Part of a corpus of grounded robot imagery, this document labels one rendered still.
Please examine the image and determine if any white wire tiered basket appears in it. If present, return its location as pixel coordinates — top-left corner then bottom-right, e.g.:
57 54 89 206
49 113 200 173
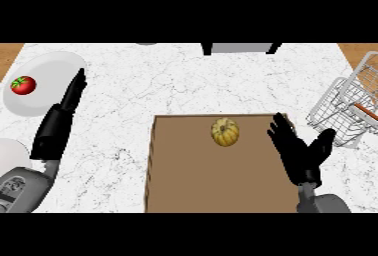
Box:
305 50 378 149

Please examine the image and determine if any red tomato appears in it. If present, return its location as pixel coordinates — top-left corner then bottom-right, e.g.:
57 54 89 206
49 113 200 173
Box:
11 75 39 96

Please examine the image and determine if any white plate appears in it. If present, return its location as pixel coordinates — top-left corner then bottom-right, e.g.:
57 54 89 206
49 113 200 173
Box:
2 50 89 118

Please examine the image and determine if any white round dish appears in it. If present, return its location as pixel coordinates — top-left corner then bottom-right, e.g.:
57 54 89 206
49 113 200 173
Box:
0 138 35 178

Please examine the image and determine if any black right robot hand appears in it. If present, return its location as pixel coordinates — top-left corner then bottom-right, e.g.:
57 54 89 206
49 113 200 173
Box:
266 112 339 189

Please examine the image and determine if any yellow squash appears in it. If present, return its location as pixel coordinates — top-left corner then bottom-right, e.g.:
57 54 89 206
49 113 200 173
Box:
210 117 241 148

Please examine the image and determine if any brown tray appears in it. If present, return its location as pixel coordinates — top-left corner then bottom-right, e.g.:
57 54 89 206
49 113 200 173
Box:
144 113 302 214

